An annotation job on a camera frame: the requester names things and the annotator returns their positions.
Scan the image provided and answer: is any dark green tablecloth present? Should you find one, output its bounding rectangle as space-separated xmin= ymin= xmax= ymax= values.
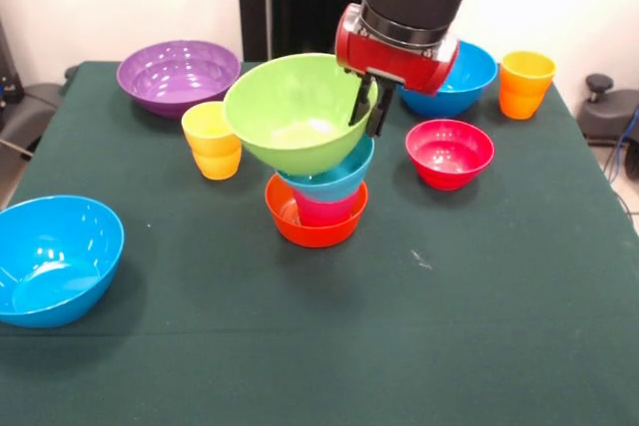
xmin=0 ymin=60 xmax=639 ymax=426

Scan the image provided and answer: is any small blue bowl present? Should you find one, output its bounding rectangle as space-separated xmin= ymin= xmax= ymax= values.
xmin=276 ymin=135 xmax=376 ymax=204

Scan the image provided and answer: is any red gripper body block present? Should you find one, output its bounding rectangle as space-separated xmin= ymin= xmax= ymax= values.
xmin=333 ymin=2 xmax=460 ymax=97

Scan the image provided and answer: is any yellow cup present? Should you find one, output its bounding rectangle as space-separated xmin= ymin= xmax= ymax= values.
xmin=181 ymin=101 xmax=244 ymax=182

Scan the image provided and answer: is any large blue bowl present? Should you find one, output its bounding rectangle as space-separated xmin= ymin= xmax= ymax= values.
xmin=397 ymin=40 xmax=498 ymax=119
xmin=0 ymin=195 xmax=126 ymax=330

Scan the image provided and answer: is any large green bowl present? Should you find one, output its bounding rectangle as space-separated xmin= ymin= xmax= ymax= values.
xmin=222 ymin=53 xmax=379 ymax=179

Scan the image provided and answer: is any orange bowl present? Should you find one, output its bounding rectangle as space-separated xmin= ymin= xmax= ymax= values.
xmin=264 ymin=174 xmax=369 ymax=249

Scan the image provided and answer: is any black equipment box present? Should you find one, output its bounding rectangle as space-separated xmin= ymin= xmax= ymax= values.
xmin=0 ymin=16 xmax=25 ymax=121

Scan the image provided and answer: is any orange cup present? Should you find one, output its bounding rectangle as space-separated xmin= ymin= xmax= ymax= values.
xmin=498 ymin=50 xmax=557 ymax=121

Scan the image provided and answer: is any grey stand base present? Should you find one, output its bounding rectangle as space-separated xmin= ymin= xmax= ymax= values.
xmin=0 ymin=82 xmax=64 ymax=158

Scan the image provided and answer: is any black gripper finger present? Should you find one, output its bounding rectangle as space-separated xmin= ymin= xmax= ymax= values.
xmin=347 ymin=75 xmax=379 ymax=128
xmin=363 ymin=81 xmax=396 ymax=140

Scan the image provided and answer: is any large purple bowl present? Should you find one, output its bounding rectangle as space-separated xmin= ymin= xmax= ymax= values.
xmin=116 ymin=39 xmax=243 ymax=120

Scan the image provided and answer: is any blue cable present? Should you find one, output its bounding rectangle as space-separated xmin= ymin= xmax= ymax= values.
xmin=604 ymin=106 xmax=639 ymax=183

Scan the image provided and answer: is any crimson cup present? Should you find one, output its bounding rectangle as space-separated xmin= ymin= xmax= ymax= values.
xmin=293 ymin=185 xmax=368 ymax=227

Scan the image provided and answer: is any crimson small bowl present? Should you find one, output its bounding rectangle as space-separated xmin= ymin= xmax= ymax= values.
xmin=404 ymin=118 xmax=496 ymax=192

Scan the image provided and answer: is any black stand base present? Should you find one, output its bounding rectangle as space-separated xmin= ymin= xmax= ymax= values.
xmin=577 ymin=73 xmax=639 ymax=148

